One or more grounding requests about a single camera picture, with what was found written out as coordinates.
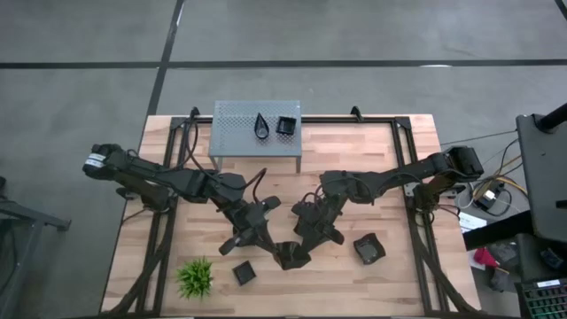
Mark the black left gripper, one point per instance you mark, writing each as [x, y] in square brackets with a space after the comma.
[250, 221]

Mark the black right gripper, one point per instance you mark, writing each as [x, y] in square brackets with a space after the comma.
[316, 217]

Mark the black wavy square bowl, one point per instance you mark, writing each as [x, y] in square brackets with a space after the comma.
[290, 262]
[369, 249]

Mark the black teardrop mini plate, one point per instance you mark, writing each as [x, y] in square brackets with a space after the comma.
[261, 128]

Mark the small black square plate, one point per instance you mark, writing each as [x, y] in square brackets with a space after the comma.
[286, 125]

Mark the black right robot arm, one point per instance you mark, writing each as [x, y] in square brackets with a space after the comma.
[398, 177]

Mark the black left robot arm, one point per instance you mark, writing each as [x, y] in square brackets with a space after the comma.
[142, 170]

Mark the green artificial plant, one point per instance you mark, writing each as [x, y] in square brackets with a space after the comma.
[195, 278]

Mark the grey perforated metal shelf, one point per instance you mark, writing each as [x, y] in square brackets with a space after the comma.
[235, 133]

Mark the white paper sheet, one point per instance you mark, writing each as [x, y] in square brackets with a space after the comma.
[471, 220]

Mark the red floor item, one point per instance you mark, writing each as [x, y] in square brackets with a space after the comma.
[483, 257]

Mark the white blue power device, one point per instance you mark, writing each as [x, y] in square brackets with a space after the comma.
[487, 198]

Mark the black desk beam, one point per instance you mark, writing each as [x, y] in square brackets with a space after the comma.
[496, 230]

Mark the black desk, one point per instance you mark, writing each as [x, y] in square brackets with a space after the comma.
[542, 177]

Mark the grey metal stand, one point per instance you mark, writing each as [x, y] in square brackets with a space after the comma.
[26, 217]

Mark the black backlit keyboard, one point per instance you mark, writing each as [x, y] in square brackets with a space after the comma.
[547, 301]

